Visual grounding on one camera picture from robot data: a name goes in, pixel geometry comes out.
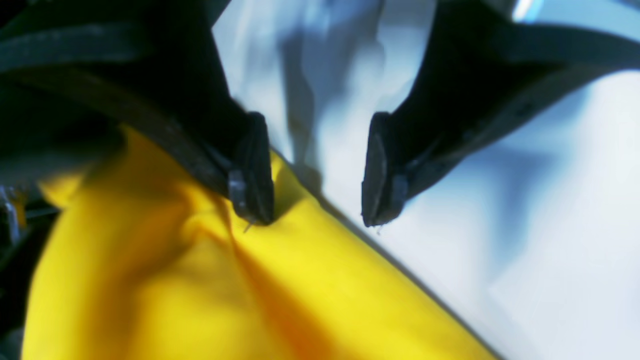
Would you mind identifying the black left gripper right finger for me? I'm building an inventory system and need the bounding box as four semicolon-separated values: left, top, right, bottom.
361;0;639;227

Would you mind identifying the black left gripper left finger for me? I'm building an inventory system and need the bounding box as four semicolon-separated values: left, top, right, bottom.
1;0;275;224

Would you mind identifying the orange yellow t-shirt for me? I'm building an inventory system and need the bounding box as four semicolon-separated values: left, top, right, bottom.
22;129;495;360

